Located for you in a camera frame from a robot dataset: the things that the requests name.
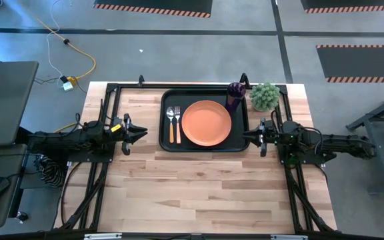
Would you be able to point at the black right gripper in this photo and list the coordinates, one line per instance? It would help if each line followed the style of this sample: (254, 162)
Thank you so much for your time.
(263, 146)

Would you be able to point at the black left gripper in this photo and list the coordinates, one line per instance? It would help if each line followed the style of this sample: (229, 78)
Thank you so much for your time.
(126, 146)

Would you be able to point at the purple faceted plastic cup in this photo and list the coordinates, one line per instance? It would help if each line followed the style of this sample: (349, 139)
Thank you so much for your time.
(235, 95)

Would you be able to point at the orange plate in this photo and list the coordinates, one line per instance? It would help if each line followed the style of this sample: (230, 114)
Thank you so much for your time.
(207, 123)

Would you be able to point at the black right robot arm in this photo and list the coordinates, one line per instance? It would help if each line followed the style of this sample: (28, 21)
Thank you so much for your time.
(338, 145)

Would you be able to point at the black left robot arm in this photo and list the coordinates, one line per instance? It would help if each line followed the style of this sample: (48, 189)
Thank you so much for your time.
(65, 140)

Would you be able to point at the black plastic tray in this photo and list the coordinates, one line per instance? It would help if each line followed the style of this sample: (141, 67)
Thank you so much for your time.
(172, 96)

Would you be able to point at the green artificial potted plant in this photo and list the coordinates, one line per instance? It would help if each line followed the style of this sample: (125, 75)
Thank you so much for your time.
(264, 97)

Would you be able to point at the white power adapter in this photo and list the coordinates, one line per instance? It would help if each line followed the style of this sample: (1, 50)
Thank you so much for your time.
(68, 86)

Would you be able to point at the black mat with orange stripes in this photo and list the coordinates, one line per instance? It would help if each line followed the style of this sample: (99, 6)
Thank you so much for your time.
(152, 5)
(362, 63)
(352, 4)

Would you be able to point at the grey desk top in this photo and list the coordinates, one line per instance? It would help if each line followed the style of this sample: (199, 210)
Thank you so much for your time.
(5, 100)

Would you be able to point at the dark desk surface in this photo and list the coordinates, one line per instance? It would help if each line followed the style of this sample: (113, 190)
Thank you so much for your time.
(2, 163)

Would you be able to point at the black frame clamp bracket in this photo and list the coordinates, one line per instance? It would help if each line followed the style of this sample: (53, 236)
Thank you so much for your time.
(141, 80)
(244, 78)

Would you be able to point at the silver metal bracket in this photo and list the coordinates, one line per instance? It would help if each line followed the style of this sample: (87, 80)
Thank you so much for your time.
(288, 237)
(102, 236)

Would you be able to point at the neighbouring black station frame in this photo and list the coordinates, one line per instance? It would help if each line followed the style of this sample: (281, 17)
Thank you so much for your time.
(375, 113)

